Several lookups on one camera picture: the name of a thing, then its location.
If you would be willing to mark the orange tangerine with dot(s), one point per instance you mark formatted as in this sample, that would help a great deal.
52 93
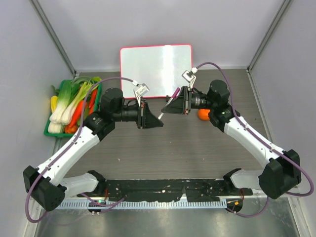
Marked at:
203 114

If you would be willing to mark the pink framed whiteboard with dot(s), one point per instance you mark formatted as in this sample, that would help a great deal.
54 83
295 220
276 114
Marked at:
160 67

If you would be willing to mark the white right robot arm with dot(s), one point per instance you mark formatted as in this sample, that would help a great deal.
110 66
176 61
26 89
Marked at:
280 171

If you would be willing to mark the green white bok choy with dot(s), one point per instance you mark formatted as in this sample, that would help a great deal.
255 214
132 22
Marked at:
62 103

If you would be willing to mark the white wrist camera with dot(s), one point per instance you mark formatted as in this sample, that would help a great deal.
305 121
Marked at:
140 90
190 77

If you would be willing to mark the orange toy carrot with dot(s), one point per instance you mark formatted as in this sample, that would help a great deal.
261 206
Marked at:
77 114

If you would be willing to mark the green white leek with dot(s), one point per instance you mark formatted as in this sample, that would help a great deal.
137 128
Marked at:
68 113

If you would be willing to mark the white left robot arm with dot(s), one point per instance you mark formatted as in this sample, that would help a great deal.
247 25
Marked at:
47 183

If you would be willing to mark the white slotted cable duct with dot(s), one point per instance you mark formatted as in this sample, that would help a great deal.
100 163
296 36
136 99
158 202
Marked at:
81 203

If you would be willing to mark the green plastic tray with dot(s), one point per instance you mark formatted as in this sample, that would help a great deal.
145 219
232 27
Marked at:
71 100

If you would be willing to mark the red toy chili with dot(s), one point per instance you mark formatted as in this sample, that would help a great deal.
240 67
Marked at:
92 100

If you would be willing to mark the magenta marker cap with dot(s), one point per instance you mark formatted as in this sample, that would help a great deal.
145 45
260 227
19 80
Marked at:
176 92

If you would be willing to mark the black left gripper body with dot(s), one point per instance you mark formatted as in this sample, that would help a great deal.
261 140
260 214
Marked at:
141 112

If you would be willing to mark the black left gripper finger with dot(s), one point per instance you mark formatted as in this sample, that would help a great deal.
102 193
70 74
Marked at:
152 125
150 117

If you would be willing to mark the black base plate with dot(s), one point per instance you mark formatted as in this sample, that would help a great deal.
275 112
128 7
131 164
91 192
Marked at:
168 190

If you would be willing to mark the green leaf vegetable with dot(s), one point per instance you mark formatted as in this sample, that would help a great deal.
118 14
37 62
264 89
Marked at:
82 119

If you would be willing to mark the yellow toy pepper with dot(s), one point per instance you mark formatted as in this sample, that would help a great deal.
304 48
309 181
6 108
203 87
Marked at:
53 103

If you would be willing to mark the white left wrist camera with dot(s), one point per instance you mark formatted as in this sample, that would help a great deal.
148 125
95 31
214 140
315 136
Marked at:
140 90

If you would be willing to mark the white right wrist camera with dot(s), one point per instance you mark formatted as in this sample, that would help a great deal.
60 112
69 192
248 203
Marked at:
190 77

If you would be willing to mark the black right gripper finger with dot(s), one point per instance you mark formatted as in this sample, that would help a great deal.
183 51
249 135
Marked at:
173 110
178 101

